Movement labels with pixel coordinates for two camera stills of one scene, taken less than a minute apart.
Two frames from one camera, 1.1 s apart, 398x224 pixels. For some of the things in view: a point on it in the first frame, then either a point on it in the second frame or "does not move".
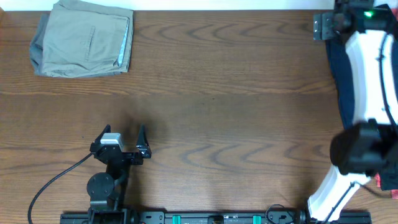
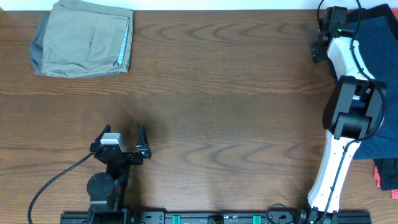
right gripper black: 321,26 -> 316,51
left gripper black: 125,155 does not move
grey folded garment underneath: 36,46 does not move
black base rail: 218,216 does not move
